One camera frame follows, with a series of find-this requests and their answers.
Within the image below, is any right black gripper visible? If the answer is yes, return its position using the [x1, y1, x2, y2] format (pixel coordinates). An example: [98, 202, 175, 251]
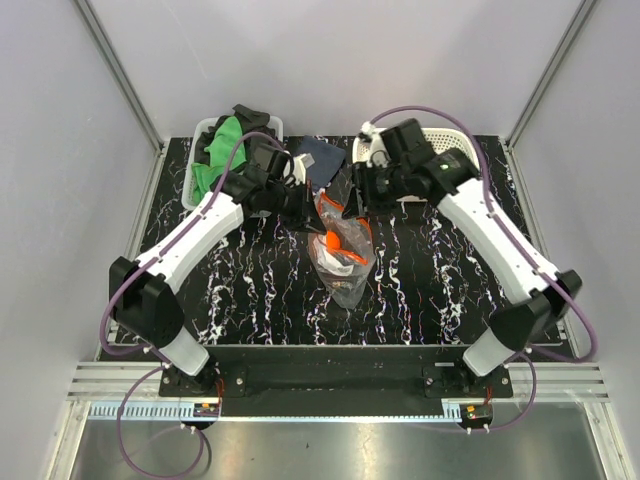
[340, 160, 409, 221]

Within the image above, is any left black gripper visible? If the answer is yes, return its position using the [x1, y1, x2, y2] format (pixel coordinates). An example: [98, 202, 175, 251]
[266, 178, 327, 235]

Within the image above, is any clear zip top bag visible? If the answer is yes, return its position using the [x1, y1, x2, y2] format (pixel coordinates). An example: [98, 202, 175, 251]
[308, 190, 376, 310]

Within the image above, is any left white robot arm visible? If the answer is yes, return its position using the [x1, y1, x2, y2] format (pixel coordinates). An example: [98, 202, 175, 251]
[104, 143, 326, 396]

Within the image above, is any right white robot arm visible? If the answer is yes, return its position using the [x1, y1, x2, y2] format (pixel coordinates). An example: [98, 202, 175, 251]
[343, 118, 582, 397]

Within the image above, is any orange fake fruit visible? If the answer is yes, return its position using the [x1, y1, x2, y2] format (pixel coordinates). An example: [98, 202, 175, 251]
[325, 231, 342, 251]

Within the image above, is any folded dark blue cloth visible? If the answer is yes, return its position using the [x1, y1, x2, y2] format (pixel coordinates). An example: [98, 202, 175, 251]
[295, 136, 346, 192]

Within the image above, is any grey plastic bin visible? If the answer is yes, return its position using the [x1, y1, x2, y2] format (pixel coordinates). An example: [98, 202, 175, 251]
[181, 116, 284, 210]

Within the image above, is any green cloth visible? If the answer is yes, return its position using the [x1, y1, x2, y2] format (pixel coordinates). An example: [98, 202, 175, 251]
[190, 113, 244, 204]

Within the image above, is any white perforated basket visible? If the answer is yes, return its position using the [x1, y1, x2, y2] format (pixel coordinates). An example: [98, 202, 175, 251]
[352, 119, 480, 208]

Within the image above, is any black cloth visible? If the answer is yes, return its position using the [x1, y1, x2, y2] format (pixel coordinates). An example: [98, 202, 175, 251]
[196, 104, 275, 167]

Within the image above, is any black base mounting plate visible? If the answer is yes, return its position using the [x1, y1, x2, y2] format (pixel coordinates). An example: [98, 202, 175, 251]
[159, 346, 513, 420]

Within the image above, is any white slotted cable duct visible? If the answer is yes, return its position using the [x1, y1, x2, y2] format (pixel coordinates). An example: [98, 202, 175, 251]
[87, 402, 466, 424]

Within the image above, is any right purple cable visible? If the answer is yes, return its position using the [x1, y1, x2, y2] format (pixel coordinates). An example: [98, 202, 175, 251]
[369, 104, 600, 435]

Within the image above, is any purple cable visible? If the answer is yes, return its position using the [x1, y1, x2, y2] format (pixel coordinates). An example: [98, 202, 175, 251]
[99, 131, 286, 476]
[369, 104, 600, 435]

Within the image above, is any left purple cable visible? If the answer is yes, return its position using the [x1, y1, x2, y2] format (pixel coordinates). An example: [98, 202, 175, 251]
[99, 131, 286, 476]

